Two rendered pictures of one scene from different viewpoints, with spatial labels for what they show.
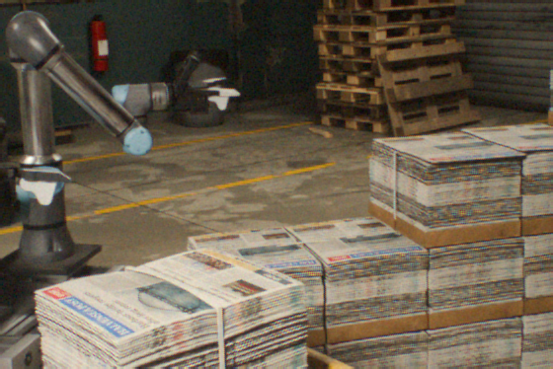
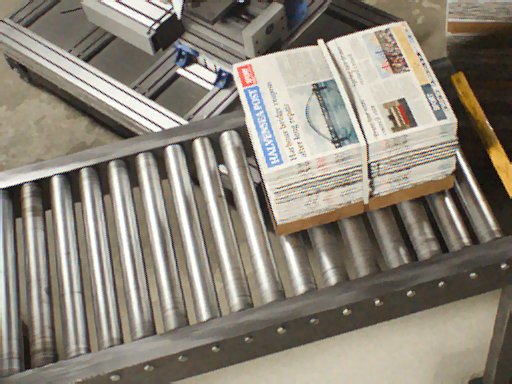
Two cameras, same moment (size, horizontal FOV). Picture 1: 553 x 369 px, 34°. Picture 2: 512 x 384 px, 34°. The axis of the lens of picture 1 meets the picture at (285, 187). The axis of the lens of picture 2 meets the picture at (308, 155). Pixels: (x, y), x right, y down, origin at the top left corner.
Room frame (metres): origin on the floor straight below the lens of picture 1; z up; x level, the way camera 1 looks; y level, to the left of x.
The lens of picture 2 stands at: (0.54, -0.27, 2.23)
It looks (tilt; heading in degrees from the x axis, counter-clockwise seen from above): 52 degrees down; 30
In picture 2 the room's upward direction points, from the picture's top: 8 degrees counter-clockwise
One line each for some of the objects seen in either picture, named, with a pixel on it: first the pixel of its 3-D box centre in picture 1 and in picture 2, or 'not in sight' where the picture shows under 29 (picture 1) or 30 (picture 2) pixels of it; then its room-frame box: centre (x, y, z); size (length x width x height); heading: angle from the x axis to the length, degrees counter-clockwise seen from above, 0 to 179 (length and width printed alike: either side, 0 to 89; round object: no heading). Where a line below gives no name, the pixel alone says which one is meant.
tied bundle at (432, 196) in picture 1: (440, 186); not in sight; (2.53, -0.44, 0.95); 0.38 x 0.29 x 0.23; 18
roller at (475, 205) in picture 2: not in sight; (454, 160); (1.61, -0.01, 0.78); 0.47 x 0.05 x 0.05; 39
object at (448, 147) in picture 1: (445, 146); not in sight; (2.51, -0.45, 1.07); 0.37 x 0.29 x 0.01; 18
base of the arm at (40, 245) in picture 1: (45, 237); not in sight; (2.39, 0.65, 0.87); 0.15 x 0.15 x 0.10
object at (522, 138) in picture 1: (530, 136); not in sight; (2.63, -0.72, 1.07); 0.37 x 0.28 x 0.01; 15
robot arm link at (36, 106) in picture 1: (37, 110); not in sight; (2.53, 0.68, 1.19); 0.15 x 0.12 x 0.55; 13
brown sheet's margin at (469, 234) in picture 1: (440, 216); not in sight; (2.52, -0.44, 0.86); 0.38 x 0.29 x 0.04; 18
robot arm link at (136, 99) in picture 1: (131, 99); not in sight; (2.58, 0.43, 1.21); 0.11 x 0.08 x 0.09; 103
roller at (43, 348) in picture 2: not in sight; (37, 272); (1.03, 0.70, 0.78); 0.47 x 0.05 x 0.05; 39
